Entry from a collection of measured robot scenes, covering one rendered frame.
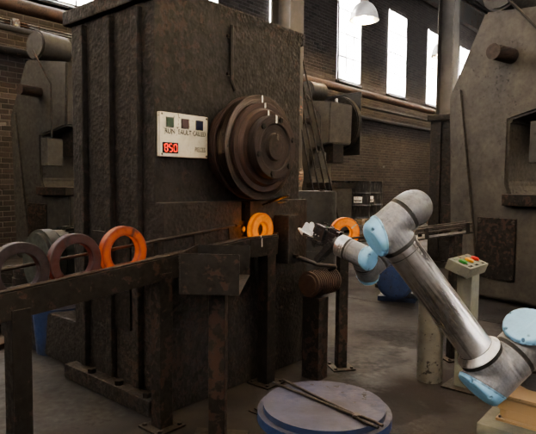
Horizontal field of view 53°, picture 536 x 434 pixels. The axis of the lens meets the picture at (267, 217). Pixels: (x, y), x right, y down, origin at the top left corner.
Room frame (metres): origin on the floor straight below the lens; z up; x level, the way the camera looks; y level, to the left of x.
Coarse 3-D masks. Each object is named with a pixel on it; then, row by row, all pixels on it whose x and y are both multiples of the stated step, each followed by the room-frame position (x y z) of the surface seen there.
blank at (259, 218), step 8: (256, 216) 2.44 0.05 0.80; (264, 216) 2.48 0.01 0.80; (248, 224) 2.44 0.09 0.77; (256, 224) 2.44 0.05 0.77; (264, 224) 2.50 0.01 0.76; (272, 224) 2.53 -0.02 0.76; (248, 232) 2.43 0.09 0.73; (256, 232) 2.44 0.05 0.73; (264, 232) 2.50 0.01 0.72; (272, 232) 2.53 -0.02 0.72
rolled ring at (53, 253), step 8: (56, 240) 1.74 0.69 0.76; (64, 240) 1.73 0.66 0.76; (72, 240) 1.75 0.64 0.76; (80, 240) 1.77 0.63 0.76; (88, 240) 1.80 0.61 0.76; (56, 248) 1.71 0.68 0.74; (64, 248) 1.73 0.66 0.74; (88, 248) 1.80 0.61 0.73; (96, 248) 1.82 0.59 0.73; (48, 256) 1.71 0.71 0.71; (56, 256) 1.71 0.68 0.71; (96, 256) 1.82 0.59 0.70; (56, 264) 1.71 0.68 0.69; (88, 264) 1.83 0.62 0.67; (96, 264) 1.82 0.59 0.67; (56, 272) 1.71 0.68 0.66
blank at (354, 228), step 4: (336, 220) 2.70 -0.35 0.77; (340, 220) 2.70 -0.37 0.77; (344, 220) 2.71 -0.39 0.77; (348, 220) 2.72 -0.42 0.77; (352, 220) 2.72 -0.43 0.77; (332, 224) 2.71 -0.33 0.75; (336, 224) 2.70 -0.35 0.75; (340, 224) 2.70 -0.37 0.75; (344, 224) 2.71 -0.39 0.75; (348, 224) 2.72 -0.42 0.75; (352, 224) 2.72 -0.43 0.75; (356, 224) 2.73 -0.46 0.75; (336, 228) 2.70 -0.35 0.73; (340, 228) 2.70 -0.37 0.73; (348, 228) 2.74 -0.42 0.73; (352, 228) 2.72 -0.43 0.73; (356, 228) 2.73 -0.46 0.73; (352, 232) 2.72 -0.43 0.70; (356, 232) 2.73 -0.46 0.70; (348, 236) 2.74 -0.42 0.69; (352, 236) 2.72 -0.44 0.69; (356, 236) 2.73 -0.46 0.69
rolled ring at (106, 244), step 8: (112, 232) 1.86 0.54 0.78; (120, 232) 1.89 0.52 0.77; (128, 232) 1.91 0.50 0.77; (136, 232) 1.94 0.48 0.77; (104, 240) 1.85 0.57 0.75; (112, 240) 1.86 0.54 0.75; (136, 240) 1.94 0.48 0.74; (144, 240) 1.96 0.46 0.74; (104, 248) 1.84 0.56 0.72; (136, 248) 1.96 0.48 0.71; (144, 248) 1.96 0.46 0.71; (104, 256) 1.84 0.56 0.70; (136, 256) 1.95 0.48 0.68; (144, 256) 1.96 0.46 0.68; (104, 264) 1.84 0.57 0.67; (112, 264) 1.86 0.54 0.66
